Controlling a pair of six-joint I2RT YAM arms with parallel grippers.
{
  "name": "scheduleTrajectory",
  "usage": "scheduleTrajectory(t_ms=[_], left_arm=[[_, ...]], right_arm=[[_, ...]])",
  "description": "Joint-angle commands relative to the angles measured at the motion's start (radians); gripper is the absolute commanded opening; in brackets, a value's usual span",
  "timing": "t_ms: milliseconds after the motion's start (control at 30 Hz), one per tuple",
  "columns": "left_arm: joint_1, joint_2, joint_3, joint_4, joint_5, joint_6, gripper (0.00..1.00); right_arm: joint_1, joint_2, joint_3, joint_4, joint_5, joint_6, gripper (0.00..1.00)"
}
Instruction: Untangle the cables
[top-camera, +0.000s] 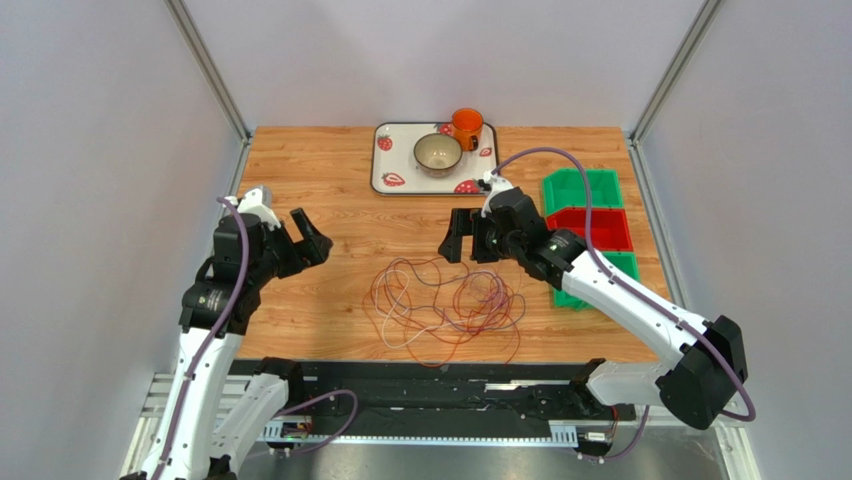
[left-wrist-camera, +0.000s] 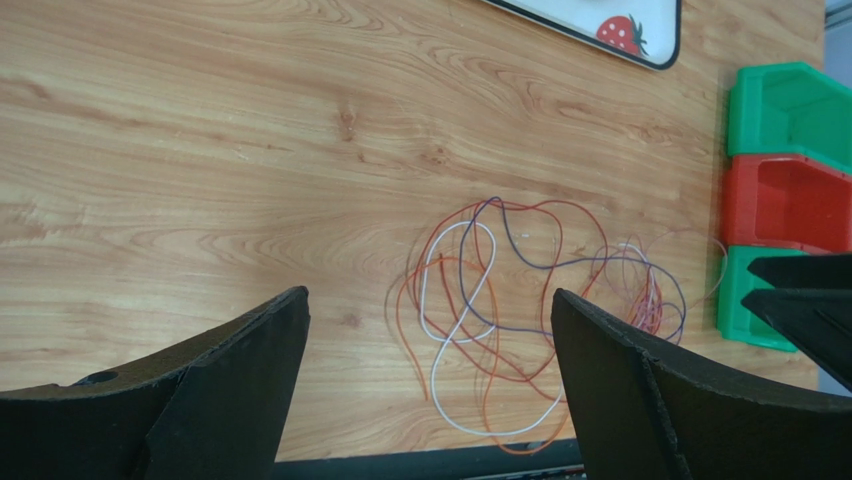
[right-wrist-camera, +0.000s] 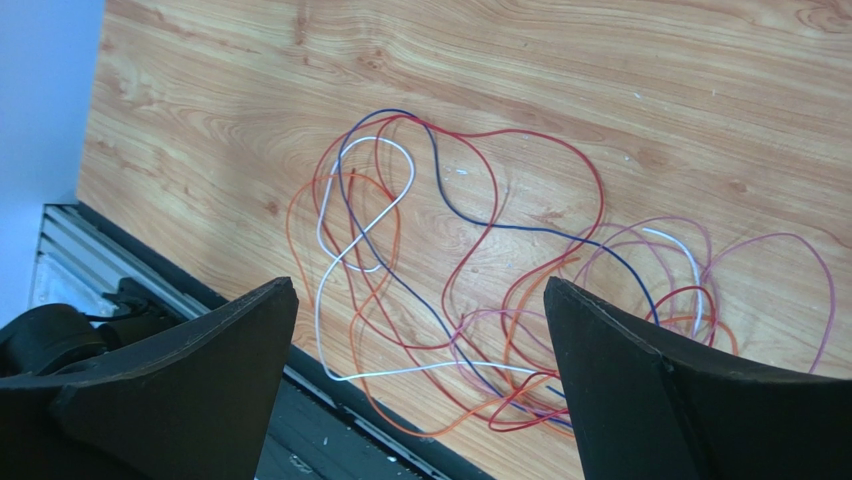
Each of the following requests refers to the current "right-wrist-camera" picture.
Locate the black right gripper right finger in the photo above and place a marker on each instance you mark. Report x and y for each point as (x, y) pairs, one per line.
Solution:
(646, 403)

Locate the aluminium frame rail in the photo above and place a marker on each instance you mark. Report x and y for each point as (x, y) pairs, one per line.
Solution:
(319, 429)

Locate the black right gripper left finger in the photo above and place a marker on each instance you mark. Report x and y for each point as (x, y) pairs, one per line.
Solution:
(143, 397)

